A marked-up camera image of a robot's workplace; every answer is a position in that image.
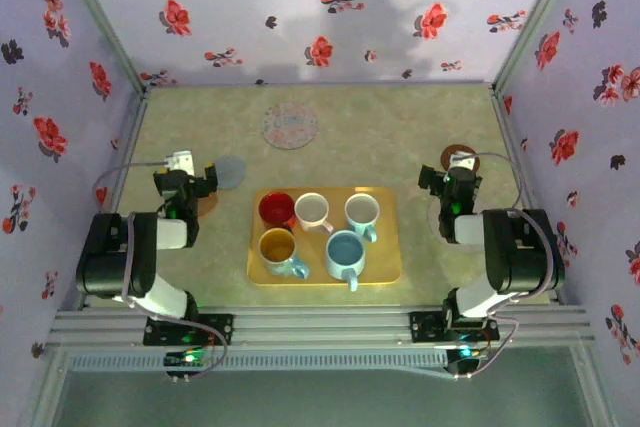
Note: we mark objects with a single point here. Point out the tan rattan coaster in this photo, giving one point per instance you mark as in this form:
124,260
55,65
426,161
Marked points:
209,207

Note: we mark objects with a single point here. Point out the grey-blue woven coaster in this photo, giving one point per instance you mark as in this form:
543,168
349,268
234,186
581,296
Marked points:
232,173

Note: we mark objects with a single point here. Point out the dark brown coaster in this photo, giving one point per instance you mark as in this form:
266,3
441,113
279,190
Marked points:
452,151

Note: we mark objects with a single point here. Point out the round floral print mat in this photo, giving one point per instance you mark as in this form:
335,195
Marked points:
291,124

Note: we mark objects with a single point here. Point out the plain light blue mug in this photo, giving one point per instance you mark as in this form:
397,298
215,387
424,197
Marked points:
345,253

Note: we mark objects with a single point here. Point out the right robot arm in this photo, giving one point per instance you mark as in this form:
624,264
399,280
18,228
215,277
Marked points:
520,252

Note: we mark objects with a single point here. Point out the red cup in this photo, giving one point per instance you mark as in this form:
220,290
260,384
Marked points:
276,209

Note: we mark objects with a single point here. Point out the white-lined teal mug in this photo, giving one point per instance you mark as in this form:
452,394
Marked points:
361,210

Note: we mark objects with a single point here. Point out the white mug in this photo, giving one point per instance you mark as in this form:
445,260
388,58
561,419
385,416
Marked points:
311,209

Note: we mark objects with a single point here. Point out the yellow plastic tray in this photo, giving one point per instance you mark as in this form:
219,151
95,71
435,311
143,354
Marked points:
315,269

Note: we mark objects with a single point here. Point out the small control board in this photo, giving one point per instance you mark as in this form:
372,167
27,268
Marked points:
187,359
465,354

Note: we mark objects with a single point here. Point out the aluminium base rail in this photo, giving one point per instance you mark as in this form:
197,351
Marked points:
320,327

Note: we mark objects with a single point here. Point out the aluminium corner post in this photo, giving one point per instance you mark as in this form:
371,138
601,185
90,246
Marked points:
537,17
100,17

